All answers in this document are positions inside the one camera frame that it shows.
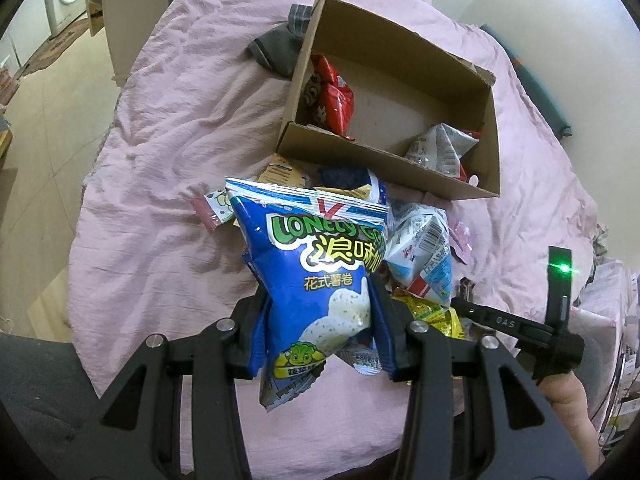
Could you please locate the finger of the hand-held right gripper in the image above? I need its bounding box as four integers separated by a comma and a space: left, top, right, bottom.
451, 298, 555, 344

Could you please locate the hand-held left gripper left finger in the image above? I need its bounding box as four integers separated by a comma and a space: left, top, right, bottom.
89, 291, 273, 480

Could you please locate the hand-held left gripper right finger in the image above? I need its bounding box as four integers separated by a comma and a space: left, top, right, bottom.
371, 280, 590, 480

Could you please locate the blue chip bag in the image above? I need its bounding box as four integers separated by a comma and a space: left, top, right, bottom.
224, 177, 391, 413

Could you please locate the pink clear snack packet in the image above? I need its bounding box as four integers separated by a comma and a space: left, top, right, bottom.
191, 190, 239, 232

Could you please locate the cardboard box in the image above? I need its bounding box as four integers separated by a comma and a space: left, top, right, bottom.
274, 0, 502, 202

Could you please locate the person's right forearm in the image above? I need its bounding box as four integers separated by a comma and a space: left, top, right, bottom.
542, 374, 607, 462

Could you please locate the yellow snack packet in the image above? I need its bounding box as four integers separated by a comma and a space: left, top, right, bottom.
392, 295, 467, 342

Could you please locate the cluttered pile of goods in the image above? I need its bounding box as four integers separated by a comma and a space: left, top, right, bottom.
589, 224, 640, 443

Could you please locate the white light blue snack packet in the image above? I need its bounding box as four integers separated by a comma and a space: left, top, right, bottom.
387, 205, 457, 306

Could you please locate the small pink wrapper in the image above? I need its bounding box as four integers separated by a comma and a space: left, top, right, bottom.
447, 224, 474, 264

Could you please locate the dark blue snack packet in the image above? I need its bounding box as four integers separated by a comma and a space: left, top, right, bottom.
315, 166, 389, 207

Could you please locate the pink bed sheet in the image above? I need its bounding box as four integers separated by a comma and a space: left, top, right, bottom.
67, 0, 603, 463

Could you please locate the silver snack packet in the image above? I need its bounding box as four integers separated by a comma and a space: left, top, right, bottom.
404, 124, 483, 179

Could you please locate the teal headboard edge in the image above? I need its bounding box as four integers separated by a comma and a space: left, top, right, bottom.
479, 22, 574, 137

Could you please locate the red snack packet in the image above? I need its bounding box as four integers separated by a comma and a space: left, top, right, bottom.
319, 85, 356, 137
311, 55, 347, 87

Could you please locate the dark grey cloth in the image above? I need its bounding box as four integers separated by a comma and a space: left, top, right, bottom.
0, 332, 108, 480

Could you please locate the grey striped garment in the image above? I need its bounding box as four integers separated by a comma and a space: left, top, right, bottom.
247, 4, 314, 79

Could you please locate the white cabinet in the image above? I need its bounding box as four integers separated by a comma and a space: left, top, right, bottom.
85, 0, 172, 87

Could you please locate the patterned floor rug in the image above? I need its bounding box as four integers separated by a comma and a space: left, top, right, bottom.
15, 14, 94, 79

